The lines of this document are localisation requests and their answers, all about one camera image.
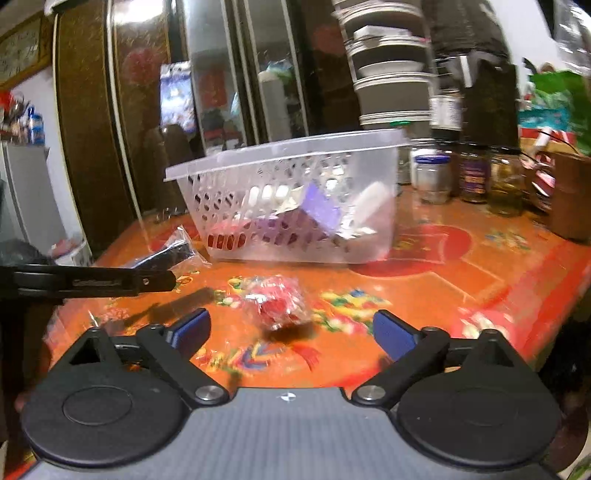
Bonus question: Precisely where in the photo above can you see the green shopping bag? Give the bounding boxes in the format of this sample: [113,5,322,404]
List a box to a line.
[519,69,591,155]

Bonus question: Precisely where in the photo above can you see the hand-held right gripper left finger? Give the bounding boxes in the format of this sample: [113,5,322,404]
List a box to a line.
[69,308,230,409]

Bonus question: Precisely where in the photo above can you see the glass jar olive contents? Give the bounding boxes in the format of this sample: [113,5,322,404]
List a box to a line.
[488,148,526,217]

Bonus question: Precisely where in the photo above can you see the dark wooden wardrobe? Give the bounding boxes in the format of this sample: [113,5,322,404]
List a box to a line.
[52,0,363,256]

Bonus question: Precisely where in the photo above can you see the framed picture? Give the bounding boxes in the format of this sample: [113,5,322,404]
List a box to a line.
[0,13,52,89]

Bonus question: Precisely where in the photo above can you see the clear plastic basket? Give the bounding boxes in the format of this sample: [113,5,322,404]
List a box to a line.
[164,128,413,267]

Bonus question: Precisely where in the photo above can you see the white appliance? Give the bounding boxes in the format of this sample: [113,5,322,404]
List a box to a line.
[0,141,68,252]

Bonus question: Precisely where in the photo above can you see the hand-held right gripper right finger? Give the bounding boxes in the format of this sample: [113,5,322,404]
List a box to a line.
[352,310,525,408]

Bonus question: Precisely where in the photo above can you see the brown thermos jug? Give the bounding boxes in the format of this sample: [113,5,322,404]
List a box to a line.
[142,124,197,215]

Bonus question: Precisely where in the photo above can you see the clear bag of red candy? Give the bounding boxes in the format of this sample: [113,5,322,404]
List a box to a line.
[239,274,311,332]

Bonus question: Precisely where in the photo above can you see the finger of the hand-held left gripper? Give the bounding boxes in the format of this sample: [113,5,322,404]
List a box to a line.
[0,265,177,305]

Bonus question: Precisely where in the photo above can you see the wide purple box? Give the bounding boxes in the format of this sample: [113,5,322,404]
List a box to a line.
[247,210,326,247]

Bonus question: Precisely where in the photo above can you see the large black bag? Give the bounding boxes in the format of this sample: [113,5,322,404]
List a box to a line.
[418,0,513,61]

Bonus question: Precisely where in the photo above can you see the tall purple box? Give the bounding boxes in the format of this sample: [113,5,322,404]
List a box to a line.
[302,181,345,237]

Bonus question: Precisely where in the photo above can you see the red cigarette box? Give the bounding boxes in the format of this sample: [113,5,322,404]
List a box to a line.
[208,225,252,249]

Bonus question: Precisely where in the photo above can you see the black foil bag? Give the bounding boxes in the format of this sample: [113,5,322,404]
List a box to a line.
[459,54,522,149]

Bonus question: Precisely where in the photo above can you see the small glass jar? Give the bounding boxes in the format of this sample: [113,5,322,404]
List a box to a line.
[412,154,452,205]

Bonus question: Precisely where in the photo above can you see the brown cup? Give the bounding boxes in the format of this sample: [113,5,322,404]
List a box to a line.
[550,151,591,242]

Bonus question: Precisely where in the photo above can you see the dark sauce jar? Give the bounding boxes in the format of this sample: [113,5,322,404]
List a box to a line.
[458,142,491,205]

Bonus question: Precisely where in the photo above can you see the white box red print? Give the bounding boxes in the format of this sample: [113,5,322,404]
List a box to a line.
[353,181,394,229]

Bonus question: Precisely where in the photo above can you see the dark jar white label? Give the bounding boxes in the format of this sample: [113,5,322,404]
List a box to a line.
[428,89,464,140]

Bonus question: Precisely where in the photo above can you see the white plate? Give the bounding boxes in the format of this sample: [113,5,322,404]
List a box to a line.
[357,59,426,78]

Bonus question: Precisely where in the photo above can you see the clear bag with black item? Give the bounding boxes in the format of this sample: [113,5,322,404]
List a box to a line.
[121,225,214,274]

